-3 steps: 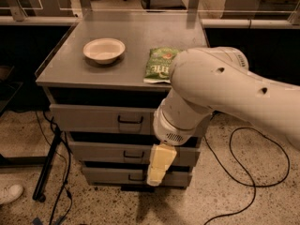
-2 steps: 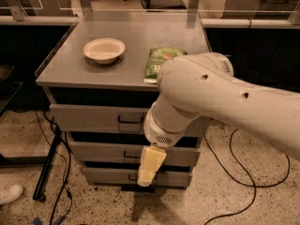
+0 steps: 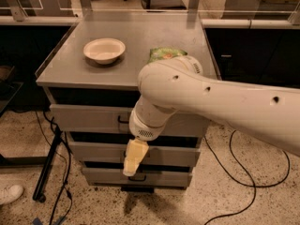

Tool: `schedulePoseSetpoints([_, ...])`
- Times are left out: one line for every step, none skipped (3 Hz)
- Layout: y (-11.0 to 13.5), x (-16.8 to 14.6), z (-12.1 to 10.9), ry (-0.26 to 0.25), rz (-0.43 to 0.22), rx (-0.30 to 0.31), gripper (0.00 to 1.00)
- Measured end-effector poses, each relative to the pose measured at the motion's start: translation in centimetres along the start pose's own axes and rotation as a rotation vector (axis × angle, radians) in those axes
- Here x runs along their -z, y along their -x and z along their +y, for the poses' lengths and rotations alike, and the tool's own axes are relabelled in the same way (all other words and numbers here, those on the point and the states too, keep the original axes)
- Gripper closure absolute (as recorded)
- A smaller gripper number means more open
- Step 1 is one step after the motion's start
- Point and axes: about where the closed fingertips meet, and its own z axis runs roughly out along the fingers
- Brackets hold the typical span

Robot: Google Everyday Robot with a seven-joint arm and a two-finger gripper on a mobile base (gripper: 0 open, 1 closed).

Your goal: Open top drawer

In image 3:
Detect white horizontal rail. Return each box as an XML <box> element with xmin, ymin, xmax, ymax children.
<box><xmin>202</xmin><ymin>19</ymin><xmax>300</xmax><ymax>30</ymax></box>

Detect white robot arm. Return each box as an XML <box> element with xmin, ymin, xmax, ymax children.
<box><xmin>123</xmin><ymin>56</ymin><xmax>300</xmax><ymax>176</ymax></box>

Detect black cables at left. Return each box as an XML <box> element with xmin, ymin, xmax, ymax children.
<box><xmin>34</xmin><ymin>110</ymin><xmax>74</xmax><ymax>225</ymax></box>

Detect white paper bowl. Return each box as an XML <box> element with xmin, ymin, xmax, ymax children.
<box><xmin>83</xmin><ymin>38</ymin><xmax>126</xmax><ymax>65</ymax></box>

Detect grey top drawer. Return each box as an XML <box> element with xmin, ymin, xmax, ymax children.
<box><xmin>50</xmin><ymin>104</ymin><xmax>209</xmax><ymax>137</ymax></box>

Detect black stand leg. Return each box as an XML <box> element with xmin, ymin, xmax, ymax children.
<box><xmin>32</xmin><ymin>127</ymin><xmax>61</xmax><ymax>203</ymax></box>

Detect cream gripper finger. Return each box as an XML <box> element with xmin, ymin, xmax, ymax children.
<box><xmin>123</xmin><ymin>139</ymin><xmax>149</xmax><ymax>177</ymax></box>

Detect white shoe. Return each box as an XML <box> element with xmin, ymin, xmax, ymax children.
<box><xmin>0</xmin><ymin>185</ymin><xmax>24</xmax><ymax>205</ymax></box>

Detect grey metal drawer cabinet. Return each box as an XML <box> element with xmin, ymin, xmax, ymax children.
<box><xmin>35</xmin><ymin>10</ymin><xmax>223</xmax><ymax>193</ymax></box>

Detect grey middle drawer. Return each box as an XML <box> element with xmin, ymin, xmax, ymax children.
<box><xmin>69</xmin><ymin>132</ymin><xmax>200</xmax><ymax>167</ymax></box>

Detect green chip bag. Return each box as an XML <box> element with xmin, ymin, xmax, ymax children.
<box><xmin>148</xmin><ymin>47</ymin><xmax>188</xmax><ymax>63</ymax></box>

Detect black floor cable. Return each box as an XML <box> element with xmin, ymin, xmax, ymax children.
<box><xmin>202</xmin><ymin>128</ymin><xmax>292</xmax><ymax>225</ymax></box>

